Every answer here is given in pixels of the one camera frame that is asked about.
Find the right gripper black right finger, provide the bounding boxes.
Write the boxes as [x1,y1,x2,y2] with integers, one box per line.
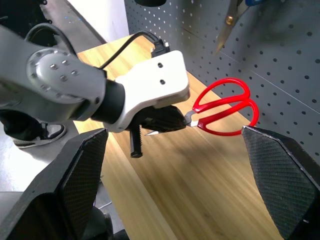
[241,125,320,240]

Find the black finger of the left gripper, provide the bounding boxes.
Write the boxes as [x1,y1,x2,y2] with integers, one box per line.
[146,104,188,133]

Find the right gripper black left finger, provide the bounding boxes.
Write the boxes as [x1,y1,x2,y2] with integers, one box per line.
[0,127,109,240]

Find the red handled scissors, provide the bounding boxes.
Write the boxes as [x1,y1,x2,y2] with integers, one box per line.
[144,77,260,137]

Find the grey black sneaker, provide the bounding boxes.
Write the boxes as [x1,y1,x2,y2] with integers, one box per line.
[11,123,68,149]

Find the dark trouser leg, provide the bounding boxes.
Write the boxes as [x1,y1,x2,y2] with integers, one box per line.
[0,109,48,141]

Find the grey metal pegboard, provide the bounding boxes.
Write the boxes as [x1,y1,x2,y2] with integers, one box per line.
[124,0,320,176]

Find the black robot torso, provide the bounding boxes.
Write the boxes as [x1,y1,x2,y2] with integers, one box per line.
[0,0,55,48]

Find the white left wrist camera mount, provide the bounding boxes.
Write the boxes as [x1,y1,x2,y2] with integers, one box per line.
[109,49,191,133]

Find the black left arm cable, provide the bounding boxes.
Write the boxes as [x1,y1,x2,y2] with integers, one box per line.
[24,22,171,70]

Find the blue handled scissors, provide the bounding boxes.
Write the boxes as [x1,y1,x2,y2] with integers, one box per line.
[214,0,285,56]

